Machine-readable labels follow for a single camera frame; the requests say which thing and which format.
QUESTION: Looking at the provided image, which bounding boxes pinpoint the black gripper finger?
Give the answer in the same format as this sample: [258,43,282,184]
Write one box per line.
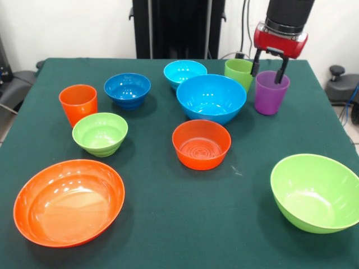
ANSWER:
[250,49,263,77]
[274,55,290,84]

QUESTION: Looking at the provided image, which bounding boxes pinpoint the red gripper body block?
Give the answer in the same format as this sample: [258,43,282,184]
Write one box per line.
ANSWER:
[253,22,309,59]

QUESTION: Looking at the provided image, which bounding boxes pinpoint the green cup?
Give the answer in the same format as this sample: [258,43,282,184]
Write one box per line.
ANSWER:
[224,58,256,93]

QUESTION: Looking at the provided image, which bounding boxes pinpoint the purple cup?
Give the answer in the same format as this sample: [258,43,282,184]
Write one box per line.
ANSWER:
[254,70,291,116]

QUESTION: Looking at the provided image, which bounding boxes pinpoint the small orange bowl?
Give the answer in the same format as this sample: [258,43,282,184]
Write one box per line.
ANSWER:
[172,119,232,171]

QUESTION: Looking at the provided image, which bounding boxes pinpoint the dark blue bowl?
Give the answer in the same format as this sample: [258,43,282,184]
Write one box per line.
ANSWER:
[103,72,152,110]

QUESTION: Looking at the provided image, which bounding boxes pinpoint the large blue bowl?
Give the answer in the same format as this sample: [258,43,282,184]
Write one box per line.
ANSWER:
[176,74,247,126]

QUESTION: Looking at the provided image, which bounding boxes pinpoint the small turquoise bowl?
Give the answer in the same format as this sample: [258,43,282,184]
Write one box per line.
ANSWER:
[163,59,208,91]

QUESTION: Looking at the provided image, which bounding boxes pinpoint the large green bowl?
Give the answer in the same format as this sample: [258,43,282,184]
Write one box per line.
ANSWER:
[270,153,359,235]

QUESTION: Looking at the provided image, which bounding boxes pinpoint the dark green tablecloth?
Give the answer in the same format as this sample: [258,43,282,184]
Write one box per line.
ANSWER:
[0,57,359,269]

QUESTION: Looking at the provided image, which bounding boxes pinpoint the small green bowl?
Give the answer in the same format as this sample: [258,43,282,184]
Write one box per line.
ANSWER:
[72,112,129,157]

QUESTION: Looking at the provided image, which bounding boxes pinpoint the orange cup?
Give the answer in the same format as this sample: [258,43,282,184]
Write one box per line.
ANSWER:
[58,84,99,128]

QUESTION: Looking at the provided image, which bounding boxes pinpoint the large orange bowl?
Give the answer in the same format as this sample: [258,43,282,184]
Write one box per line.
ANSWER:
[13,159,126,248]

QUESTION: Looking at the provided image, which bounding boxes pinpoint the black hanging cables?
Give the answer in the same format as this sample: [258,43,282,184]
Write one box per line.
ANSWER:
[240,0,255,58]

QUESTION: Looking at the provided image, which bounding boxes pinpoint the grey pedestal leg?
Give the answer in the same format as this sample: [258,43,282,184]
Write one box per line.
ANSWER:
[325,65,359,104]
[0,69,39,113]

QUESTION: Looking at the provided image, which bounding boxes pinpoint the blue cable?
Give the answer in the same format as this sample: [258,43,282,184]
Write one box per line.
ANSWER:
[339,84,359,126]

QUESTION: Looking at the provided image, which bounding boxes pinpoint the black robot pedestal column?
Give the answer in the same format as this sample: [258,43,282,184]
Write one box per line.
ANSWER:
[128,0,227,59]

